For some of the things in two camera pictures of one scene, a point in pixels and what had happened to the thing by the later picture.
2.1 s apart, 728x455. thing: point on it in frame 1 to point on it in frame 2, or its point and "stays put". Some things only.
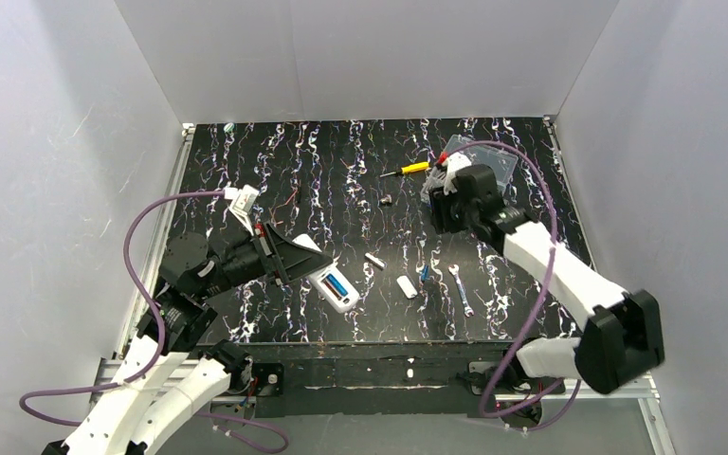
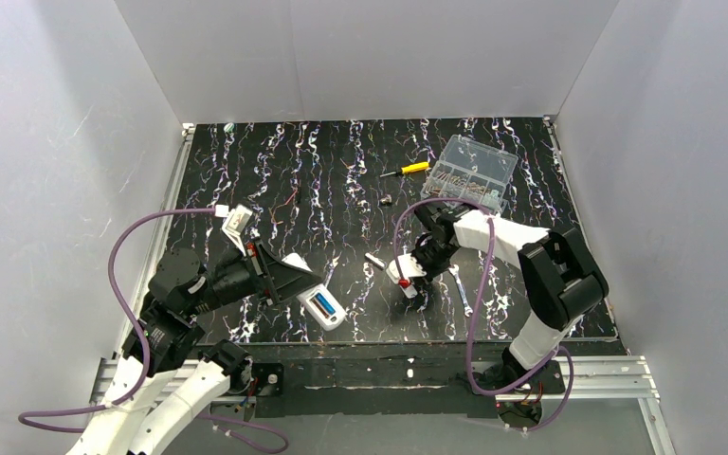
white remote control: [333, 282] to [321, 303]
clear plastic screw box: [501, 163] stays put
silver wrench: [454, 269] stays put
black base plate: [367, 379] stays put
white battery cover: [407, 286] stays put
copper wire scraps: [272, 212] stays put
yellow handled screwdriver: [409, 169] stays put
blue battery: [336, 284] to [330, 309]
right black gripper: [442, 209] to [425, 263]
